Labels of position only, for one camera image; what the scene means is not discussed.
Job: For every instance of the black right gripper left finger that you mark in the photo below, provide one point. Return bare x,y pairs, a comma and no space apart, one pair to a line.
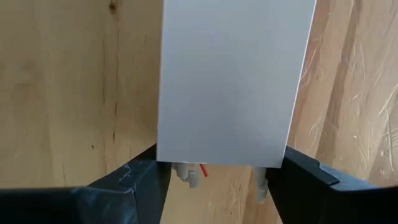
93,205

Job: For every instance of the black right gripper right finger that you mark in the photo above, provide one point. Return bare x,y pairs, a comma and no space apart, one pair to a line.
335,202

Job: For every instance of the white raceway cover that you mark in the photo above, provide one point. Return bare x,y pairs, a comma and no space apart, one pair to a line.
230,84

